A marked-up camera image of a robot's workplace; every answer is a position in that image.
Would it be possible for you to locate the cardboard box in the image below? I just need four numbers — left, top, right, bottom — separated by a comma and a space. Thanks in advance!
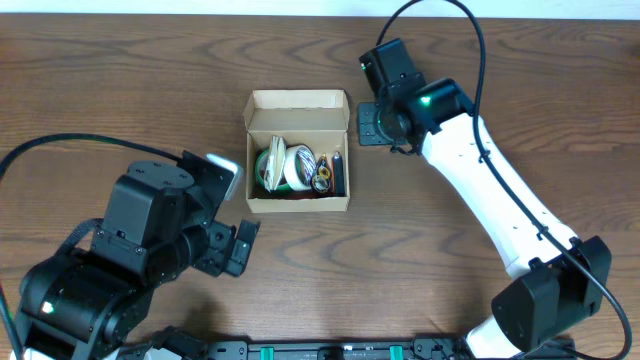
243, 90, 350, 213

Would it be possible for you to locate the green tape roll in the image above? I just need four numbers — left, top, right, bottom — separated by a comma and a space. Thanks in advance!
254, 149, 292, 195

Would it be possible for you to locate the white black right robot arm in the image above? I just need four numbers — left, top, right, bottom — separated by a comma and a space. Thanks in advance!
358, 39, 612, 359

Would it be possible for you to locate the dark blue marker pen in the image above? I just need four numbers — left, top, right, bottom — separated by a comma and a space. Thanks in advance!
332, 151, 346, 197

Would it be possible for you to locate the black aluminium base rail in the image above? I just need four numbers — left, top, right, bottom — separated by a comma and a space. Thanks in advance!
113, 326, 473, 360

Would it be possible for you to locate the white tape roll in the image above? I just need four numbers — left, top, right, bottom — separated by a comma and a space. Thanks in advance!
283, 145, 316, 191

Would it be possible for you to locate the red utility knife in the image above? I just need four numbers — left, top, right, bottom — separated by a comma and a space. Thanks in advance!
280, 193, 326, 201

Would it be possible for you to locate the small black glue bottle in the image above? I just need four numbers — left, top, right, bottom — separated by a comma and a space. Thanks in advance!
311, 154, 332, 194

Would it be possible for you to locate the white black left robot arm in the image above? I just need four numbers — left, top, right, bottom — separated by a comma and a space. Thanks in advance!
15, 152, 259, 359

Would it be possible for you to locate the yellow sticky note pad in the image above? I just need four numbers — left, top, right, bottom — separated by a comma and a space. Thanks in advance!
264, 135, 286, 192

